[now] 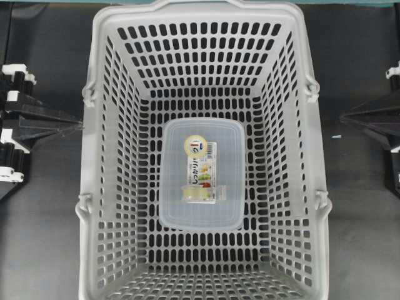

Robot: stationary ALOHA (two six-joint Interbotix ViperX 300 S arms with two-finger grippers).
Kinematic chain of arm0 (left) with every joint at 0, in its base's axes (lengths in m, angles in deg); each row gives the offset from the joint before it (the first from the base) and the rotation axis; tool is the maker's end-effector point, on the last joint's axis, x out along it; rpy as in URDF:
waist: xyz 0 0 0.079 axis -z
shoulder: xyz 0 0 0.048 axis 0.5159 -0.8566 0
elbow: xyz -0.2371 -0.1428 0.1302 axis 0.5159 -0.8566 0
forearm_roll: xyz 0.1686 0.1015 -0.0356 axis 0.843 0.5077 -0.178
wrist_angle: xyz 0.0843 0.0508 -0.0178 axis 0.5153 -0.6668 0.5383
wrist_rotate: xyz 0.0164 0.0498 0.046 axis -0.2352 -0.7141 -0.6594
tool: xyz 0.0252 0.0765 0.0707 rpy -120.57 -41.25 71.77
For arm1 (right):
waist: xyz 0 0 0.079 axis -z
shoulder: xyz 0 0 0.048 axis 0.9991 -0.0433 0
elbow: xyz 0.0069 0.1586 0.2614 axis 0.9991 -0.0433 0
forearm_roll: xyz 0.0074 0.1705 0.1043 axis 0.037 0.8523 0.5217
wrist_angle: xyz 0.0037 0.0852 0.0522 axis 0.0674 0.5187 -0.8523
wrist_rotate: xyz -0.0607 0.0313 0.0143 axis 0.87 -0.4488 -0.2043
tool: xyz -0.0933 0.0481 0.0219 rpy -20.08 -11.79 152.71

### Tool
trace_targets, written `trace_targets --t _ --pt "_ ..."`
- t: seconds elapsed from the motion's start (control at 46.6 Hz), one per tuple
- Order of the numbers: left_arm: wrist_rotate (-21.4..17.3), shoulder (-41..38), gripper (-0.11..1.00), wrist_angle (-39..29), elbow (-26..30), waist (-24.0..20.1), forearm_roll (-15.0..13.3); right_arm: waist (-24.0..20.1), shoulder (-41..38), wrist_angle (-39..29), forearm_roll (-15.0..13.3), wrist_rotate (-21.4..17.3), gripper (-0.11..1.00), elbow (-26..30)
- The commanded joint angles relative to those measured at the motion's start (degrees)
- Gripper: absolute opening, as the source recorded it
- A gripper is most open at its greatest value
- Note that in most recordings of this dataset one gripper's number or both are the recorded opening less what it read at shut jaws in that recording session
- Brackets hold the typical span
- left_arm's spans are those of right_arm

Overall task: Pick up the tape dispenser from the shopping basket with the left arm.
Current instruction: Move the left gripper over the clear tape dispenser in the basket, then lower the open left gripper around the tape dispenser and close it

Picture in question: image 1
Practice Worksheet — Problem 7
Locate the grey plastic shopping basket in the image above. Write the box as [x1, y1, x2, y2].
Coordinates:
[76, 1, 332, 299]

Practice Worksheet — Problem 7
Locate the clear plastic food container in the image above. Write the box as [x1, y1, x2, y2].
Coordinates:
[159, 117, 246, 232]

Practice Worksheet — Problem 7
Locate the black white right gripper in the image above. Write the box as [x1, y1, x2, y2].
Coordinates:
[340, 66, 399, 191]

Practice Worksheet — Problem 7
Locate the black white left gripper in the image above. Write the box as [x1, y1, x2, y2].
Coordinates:
[1, 64, 83, 181]

